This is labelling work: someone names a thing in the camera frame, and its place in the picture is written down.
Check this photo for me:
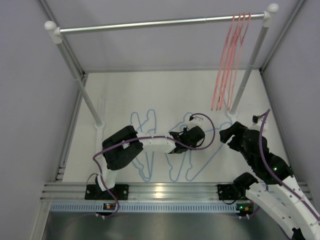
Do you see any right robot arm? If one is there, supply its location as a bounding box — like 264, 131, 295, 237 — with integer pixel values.
219, 121, 320, 240

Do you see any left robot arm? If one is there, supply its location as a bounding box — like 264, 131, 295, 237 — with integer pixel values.
95, 125, 205, 200

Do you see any pink hung hanger one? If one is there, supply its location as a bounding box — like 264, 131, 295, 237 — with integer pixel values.
218, 12, 247, 110

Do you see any pink hung hanger two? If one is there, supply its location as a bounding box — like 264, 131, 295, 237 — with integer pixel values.
226, 11, 253, 110

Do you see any grey clothes rack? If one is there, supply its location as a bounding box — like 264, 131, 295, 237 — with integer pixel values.
44, 3, 279, 129

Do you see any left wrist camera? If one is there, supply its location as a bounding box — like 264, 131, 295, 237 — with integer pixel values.
187, 116, 204, 129

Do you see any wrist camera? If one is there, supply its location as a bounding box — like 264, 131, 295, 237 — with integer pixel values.
187, 116, 204, 129
249, 115, 269, 133

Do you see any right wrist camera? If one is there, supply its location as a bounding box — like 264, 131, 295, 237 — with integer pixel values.
249, 115, 269, 133

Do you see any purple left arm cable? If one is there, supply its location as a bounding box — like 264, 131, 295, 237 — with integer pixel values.
92, 112, 216, 176

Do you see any blue wire hanger right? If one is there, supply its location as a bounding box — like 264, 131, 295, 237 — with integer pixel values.
185, 121, 232, 182

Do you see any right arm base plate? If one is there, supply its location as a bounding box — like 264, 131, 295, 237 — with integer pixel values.
217, 184, 240, 201

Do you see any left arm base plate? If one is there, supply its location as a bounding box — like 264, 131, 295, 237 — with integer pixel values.
84, 184, 129, 201

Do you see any aluminium mounting rail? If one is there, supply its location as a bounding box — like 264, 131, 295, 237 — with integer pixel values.
40, 182, 219, 203

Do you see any slotted grey cable duct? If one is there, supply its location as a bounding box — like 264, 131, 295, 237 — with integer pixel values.
50, 202, 253, 214

